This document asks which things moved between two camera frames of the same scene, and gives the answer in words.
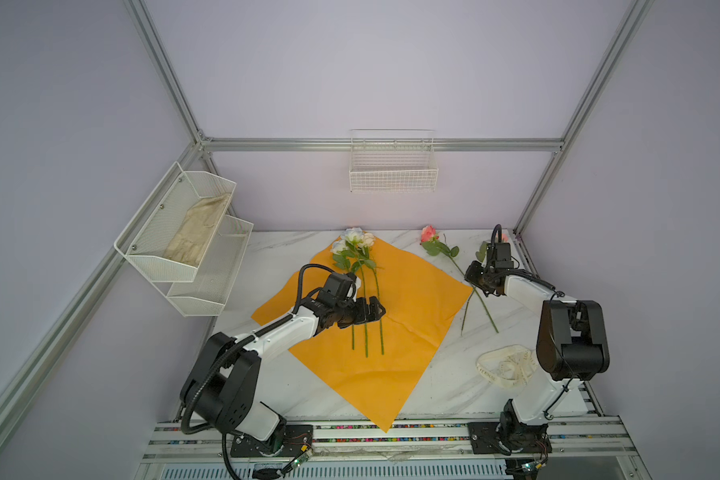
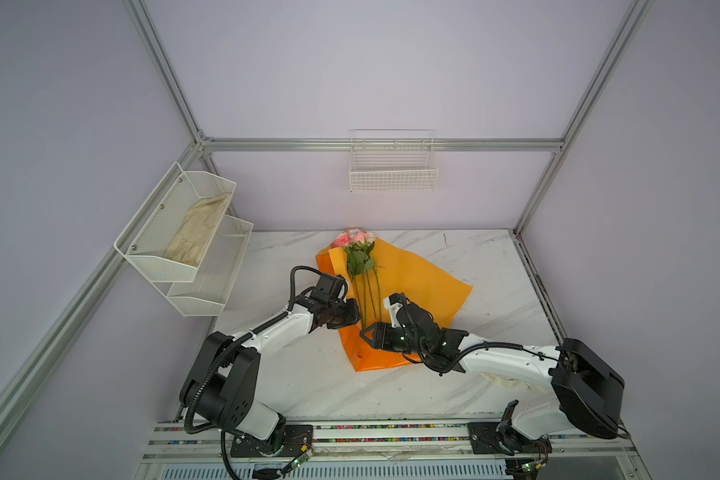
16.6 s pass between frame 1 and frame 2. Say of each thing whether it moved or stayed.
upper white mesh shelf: stayed
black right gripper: moved
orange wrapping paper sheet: moved
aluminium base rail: stayed
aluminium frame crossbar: stayed
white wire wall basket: stayed
